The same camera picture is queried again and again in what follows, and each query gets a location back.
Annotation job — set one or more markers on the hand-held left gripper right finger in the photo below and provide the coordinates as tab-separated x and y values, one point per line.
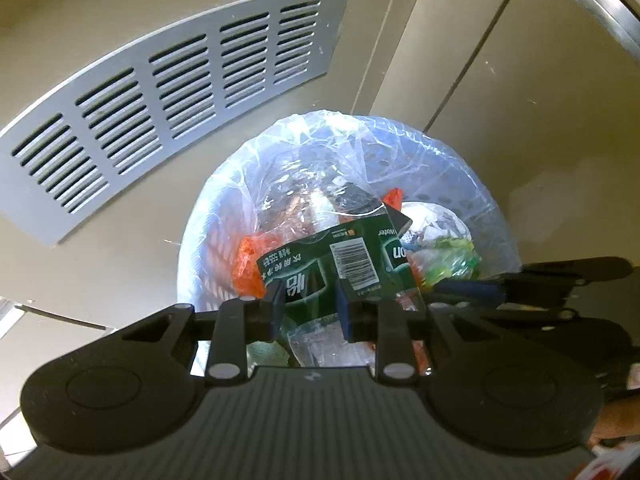
344	310

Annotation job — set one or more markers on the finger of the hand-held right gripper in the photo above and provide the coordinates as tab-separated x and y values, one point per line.
470	292
525	316

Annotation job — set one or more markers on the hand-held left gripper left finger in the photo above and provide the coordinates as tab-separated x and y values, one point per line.
276	310

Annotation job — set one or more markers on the green yellow mesh net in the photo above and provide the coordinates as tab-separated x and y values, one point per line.
452	260

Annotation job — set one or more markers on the red orange plastic bag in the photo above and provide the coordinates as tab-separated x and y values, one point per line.
247	265

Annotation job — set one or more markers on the clear plastic water bottle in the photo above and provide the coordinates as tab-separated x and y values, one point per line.
310	265

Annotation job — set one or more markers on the white mesh plastic wastebasket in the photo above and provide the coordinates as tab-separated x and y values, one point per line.
450	192

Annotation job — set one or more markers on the red white patterned clothing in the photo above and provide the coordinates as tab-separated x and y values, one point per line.
610	470

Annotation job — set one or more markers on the grey cabinet vent grille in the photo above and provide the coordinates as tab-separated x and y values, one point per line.
150	100

